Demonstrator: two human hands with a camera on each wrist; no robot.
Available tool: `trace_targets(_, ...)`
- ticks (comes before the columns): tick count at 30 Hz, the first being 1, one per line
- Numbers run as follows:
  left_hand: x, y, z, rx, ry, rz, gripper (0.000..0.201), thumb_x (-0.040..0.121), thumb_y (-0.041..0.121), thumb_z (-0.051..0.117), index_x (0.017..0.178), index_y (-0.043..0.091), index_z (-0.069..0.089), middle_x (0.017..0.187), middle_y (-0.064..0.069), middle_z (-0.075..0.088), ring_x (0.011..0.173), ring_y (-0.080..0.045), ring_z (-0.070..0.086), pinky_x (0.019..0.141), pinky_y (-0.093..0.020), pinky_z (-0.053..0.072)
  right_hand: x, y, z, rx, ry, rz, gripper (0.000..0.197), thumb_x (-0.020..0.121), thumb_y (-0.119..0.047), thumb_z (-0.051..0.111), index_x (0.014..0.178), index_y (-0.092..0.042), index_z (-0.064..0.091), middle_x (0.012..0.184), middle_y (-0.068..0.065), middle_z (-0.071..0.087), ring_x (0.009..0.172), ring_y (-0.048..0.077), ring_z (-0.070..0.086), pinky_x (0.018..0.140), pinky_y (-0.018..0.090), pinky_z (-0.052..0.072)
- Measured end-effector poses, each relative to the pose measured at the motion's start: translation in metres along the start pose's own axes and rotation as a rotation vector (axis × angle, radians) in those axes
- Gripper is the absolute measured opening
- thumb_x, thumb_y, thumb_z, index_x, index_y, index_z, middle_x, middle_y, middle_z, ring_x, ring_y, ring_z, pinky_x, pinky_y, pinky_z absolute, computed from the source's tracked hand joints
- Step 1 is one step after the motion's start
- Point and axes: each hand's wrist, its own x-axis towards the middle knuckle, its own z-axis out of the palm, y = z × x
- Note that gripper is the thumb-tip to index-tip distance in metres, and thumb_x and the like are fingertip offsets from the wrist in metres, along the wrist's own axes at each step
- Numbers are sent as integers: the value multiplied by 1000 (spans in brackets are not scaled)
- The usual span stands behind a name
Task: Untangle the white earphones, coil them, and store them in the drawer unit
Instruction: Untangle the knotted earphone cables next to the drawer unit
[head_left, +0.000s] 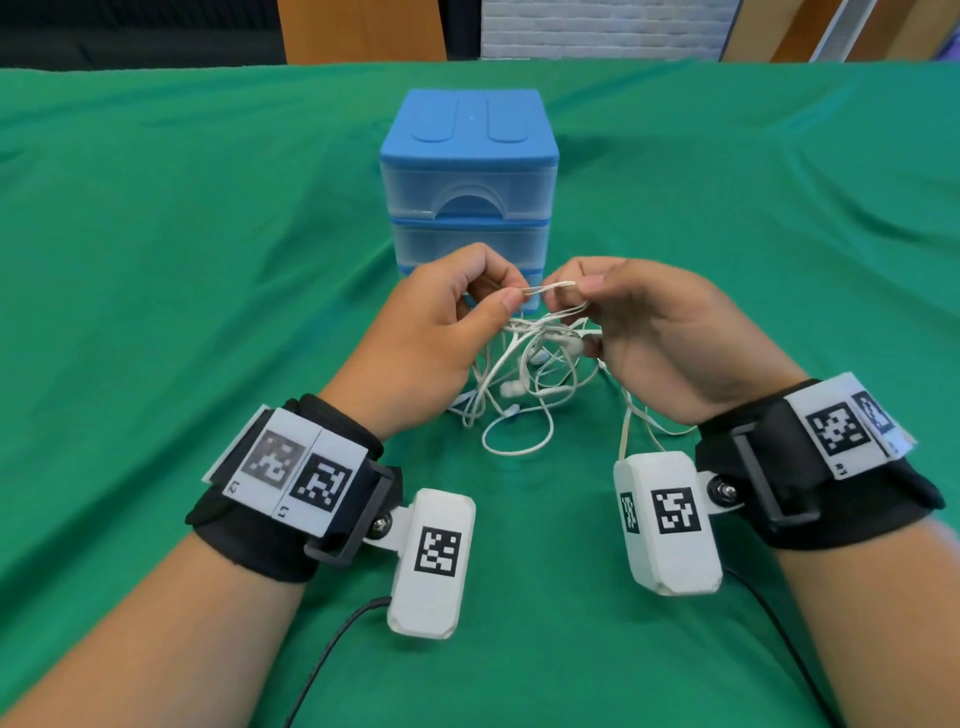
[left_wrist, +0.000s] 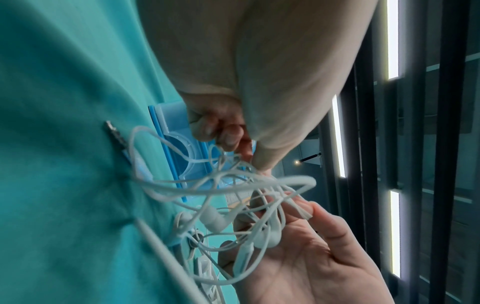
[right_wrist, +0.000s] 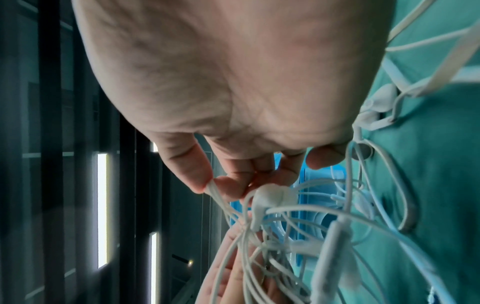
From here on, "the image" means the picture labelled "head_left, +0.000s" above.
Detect wide orange wooden panel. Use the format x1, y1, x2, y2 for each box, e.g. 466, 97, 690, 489
277, 0, 448, 66

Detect white metal frame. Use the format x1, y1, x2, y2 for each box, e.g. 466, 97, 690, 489
809, 0, 879, 63

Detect green tablecloth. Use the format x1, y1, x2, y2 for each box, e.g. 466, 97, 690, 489
0, 59, 960, 728

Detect white marker tag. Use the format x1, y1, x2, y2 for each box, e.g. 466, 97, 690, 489
202, 406, 370, 538
783, 371, 918, 481

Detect black camera cable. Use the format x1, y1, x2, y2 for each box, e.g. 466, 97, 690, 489
719, 566, 845, 728
283, 596, 394, 728

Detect white left marker tag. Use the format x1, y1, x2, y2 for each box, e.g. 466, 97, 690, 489
202, 406, 370, 538

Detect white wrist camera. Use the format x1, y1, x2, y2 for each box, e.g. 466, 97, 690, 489
612, 450, 744, 598
365, 488, 478, 641

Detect black right camera cable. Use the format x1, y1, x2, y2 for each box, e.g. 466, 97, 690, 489
719, 566, 845, 728

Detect blue plastic mini drawer unit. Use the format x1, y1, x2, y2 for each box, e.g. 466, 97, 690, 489
379, 88, 561, 315

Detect white right marker tag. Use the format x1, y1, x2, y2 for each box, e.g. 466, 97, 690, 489
783, 371, 918, 481

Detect person's left forearm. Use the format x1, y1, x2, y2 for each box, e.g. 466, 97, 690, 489
0, 532, 305, 728

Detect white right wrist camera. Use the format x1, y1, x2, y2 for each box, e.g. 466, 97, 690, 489
612, 450, 744, 598

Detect person's right forearm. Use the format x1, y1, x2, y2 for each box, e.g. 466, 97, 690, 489
776, 517, 960, 728

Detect cream beige earphones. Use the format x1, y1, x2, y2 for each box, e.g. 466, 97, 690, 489
599, 359, 695, 463

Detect person's left hand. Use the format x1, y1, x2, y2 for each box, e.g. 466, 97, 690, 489
318, 242, 530, 442

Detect white earphone cables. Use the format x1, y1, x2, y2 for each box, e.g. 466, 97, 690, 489
449, 281, 605, 457

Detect black sofa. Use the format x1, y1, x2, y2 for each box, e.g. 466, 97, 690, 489
0, 0, 289, 71

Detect black left wrist strap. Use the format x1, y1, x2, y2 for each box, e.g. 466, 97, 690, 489
185, 393, 404, 585

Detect person's right hand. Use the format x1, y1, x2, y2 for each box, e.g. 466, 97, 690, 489
541, 256, 808, 427

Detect tan wooden board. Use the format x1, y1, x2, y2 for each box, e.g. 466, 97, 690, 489
719, 0, 805, 64
845, 0, 960, 61

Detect black left camera cable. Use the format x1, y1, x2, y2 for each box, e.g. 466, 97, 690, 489
283, 596, 394, 728

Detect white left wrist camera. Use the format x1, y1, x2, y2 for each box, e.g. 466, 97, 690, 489
365, 488, 478, 641

